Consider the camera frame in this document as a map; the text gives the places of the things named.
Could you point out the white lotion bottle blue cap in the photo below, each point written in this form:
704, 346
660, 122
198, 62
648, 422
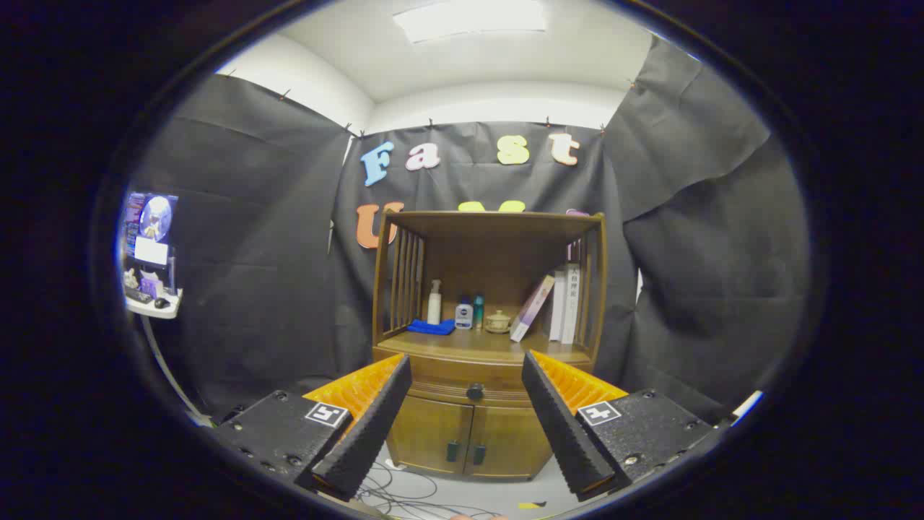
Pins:
464, 315

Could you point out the white spray bottle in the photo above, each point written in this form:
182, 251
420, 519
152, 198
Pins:
434, 307

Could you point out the teal bottle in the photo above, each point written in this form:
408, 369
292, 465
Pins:
478, 310

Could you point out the leaning purple white book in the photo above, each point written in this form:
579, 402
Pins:
530, 310

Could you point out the white book black lettering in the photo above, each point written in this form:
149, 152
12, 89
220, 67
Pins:
572, 303

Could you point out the white book plain spine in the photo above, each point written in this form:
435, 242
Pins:
556, 310

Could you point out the wooden drawer with black knob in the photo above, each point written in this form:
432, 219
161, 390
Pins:
462, 372

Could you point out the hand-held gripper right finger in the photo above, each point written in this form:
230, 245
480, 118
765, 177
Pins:
563, 433

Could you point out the wooden cabinet door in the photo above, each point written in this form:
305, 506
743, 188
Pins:
429, 433
505, 440

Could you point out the wooden cabinet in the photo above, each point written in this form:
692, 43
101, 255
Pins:
476, 225

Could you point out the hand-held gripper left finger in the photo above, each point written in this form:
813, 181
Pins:
368, 433

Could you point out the yellow floor tape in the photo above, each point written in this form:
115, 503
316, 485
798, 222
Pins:
532, 505

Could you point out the wooden countertop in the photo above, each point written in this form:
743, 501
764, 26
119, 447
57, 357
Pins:
484, 343

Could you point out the blue folded cloth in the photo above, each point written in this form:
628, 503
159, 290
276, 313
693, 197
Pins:
431, 327

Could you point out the beige ceramic lidded pot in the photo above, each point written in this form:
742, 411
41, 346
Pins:
497, 322

